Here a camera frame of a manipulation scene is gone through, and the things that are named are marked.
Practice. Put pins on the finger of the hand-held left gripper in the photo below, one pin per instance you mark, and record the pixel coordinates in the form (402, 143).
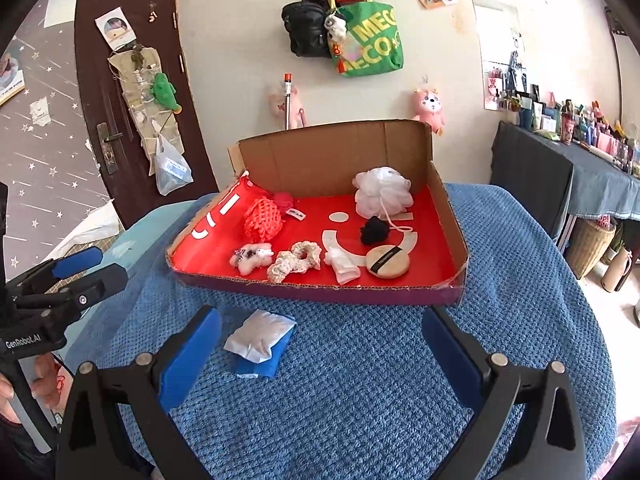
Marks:
(77, 262)
(100, 282)

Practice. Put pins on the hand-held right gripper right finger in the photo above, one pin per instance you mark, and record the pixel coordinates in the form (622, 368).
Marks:
(450, 345)

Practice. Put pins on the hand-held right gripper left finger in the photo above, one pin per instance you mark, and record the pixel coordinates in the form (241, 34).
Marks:
(190, 355)

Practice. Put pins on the white and blue packet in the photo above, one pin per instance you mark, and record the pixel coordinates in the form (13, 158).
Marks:
(260, 335)

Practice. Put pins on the beige powder puff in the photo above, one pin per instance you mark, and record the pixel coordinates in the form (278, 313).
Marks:
(387, 265)

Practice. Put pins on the cardboard box with red lining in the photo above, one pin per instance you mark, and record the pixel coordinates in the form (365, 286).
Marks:
(430, 240)

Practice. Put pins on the cream knitted scrunchie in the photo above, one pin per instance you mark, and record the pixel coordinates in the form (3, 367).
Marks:
(275, 272)
(312, 255)

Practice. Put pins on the white fluffy scrunchie with bow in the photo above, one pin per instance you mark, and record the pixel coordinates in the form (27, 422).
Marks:
(257, 257)

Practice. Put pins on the white cloth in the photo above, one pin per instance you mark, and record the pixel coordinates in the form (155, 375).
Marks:
(342, 265)

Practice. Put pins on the black scrunchie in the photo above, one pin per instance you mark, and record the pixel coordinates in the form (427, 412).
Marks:
(375, 231)

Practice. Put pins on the red mesh bath pouf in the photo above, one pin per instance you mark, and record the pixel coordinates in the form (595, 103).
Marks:
(262, 220)

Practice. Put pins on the person's left hand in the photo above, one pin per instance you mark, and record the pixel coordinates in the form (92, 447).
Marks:
(47, 385)

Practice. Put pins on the white crumpled sheet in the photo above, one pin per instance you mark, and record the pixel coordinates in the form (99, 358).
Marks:
(90, 230)

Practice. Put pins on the teal bed sheet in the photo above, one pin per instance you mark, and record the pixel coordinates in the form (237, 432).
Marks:
(135, 245)

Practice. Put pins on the blue knit blanket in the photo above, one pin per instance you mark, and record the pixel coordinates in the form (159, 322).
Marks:
(350, 410)

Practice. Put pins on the clear plastic bag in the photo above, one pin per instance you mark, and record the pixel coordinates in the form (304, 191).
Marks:
(172, 170)

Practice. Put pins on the beige hanging organizer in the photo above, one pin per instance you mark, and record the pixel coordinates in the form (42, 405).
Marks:
(142, 125)

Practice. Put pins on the white bath pouf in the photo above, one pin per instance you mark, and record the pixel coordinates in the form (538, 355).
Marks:
(382, 190)

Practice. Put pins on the wicker basket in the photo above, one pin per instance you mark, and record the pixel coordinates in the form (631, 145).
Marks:
(590, 250)

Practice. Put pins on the dark brown door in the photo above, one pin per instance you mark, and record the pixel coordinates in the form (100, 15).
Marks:
(100, 85)

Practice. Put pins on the cloth covered desk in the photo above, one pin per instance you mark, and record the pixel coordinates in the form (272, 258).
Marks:
(540, 175)

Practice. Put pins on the green plush toy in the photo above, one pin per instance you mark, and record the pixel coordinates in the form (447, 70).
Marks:
(164, 90)

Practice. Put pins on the pink deer plush toy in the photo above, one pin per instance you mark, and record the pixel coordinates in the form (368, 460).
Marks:
(430, 110)

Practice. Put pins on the photo on door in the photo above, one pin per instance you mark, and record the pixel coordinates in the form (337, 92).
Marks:
(116, 27)

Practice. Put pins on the pale pink plush toy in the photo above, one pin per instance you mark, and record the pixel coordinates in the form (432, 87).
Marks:
(276, 102)

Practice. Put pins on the row of cosmetic bottles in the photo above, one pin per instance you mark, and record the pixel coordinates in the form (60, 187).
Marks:
(585, 125)

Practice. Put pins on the grey pole with orange cap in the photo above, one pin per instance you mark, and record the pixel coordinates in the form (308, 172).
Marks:
(287, 105)

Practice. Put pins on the green tote bag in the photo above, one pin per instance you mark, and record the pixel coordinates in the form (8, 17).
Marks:
(375, 45)

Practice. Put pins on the black backpack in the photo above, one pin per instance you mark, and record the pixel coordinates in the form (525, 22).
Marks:
(305, 25)

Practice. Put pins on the framed wall picture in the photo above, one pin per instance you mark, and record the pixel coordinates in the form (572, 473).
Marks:
(10, 75)

